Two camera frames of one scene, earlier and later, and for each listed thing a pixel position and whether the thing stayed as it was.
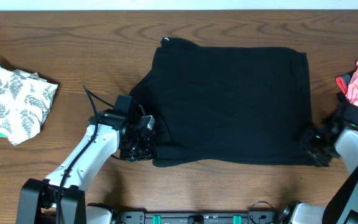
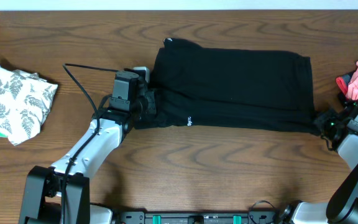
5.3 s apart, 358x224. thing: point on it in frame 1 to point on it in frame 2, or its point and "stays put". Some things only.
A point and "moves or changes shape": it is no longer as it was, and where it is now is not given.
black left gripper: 150,150 to 150,99
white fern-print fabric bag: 13,101 stays put
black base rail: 197,217 stays put
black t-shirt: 227,106 moves or changes shape
